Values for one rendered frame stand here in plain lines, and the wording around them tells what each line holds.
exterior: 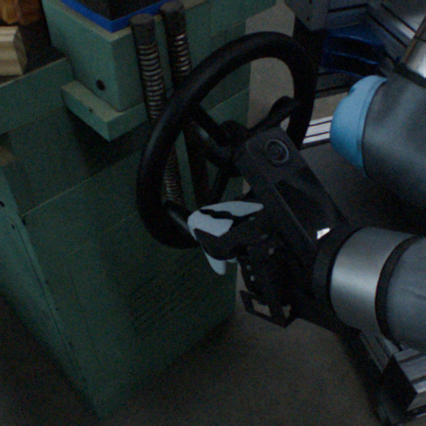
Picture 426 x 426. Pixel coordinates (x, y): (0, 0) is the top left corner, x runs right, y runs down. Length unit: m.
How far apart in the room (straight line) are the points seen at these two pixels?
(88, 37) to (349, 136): 0.30
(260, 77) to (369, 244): 1.92
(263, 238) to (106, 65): 0.27
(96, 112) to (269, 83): 1.66
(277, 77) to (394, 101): 1.85
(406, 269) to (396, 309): 0.03
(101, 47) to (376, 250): 0.35
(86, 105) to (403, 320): 0.43
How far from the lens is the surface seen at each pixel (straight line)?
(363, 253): 0.38
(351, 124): 0.44
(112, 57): 0.57
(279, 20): 2.70
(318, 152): 1.59
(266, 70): 2.32
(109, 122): 0.61
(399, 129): 0.43
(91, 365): 1.12
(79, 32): 0.61
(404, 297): 0.35
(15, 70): 0.65
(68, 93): 0.66
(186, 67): 0.62
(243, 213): 0.50
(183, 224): 0.57
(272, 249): 0.43
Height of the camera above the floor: 1.23
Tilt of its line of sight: 47 degrees down
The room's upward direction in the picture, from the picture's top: straight up
